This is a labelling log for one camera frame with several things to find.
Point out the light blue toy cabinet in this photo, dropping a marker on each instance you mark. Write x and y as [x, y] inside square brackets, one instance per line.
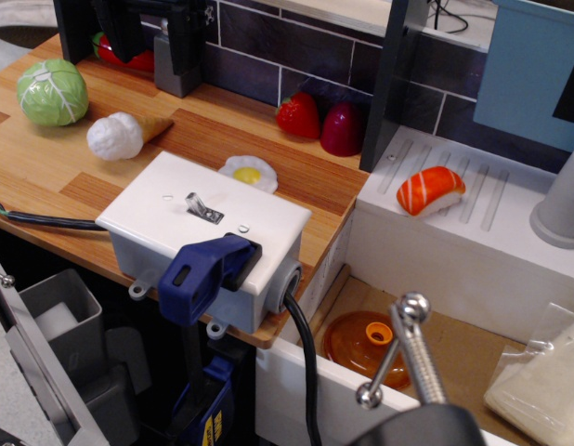
[527, 87]

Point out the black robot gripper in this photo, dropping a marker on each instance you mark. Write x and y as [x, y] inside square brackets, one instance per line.
[120, 21]

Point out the red toy pepper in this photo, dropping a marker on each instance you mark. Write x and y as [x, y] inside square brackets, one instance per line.
[144, 62]

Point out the dark grey vertical post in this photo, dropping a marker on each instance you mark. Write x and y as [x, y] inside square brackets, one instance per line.
[406, 22]

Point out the dark red toy fruit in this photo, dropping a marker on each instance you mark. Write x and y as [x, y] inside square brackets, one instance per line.
[343, 130]

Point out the clear plastic bag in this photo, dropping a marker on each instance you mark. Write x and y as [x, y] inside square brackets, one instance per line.
[534, 389]

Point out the red toy strawberry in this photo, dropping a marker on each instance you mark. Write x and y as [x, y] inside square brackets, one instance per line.
[298, 115]

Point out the orange pot lid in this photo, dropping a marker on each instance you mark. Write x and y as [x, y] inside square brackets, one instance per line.
[359, 341]

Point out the blue bar clamp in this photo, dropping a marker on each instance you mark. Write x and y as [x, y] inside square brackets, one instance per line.
[204, 411]

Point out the white toy ice cream cone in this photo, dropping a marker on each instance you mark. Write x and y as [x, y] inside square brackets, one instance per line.
[122, 135]

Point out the grey toggle switch lever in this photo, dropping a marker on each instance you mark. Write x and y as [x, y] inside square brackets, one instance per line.
[196, 207]

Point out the grey storage bin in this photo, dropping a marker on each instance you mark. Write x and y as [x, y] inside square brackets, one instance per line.
[70, 319]

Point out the toy salmon sushi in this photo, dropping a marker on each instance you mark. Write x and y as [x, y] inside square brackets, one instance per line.
[430, 190]

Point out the white toy sink unit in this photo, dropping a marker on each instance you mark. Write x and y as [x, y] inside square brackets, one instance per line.
[488, 276]

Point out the grey plastic cup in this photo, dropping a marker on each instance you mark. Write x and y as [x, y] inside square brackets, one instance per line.
[552, 220]

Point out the chrome toy faucet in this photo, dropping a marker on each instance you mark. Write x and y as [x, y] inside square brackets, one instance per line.
[435, 421]

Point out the toy fried egg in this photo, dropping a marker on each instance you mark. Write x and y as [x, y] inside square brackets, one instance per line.
[251, 170]

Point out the green toy cabbage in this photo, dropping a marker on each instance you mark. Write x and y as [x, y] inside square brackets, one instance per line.
[52, 93]

